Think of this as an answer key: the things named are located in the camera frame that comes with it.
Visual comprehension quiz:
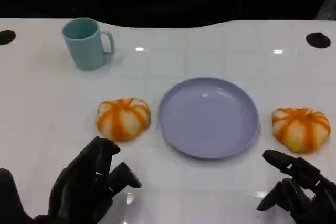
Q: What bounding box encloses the lilac plate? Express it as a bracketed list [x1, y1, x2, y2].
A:
[157, 77, 261, 160]

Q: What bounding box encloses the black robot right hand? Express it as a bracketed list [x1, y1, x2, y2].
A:
[256, 149, 336, 224]

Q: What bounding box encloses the pale green mug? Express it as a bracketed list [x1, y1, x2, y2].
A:
[61, 17, 116, 71]

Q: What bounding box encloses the grey background object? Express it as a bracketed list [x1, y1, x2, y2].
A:
[314, 0, 336, 22]

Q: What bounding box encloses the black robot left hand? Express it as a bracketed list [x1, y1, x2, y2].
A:
[0, 136, 142, 224]

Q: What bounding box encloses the orange and white bread roll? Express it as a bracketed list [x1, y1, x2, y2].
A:
[96, 98, 152, 142]
[271, 107, 331, 153]

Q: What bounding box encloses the black table grommet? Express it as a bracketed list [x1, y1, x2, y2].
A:
[306, 32, 331, 49]
[0, 30, 16, 46]

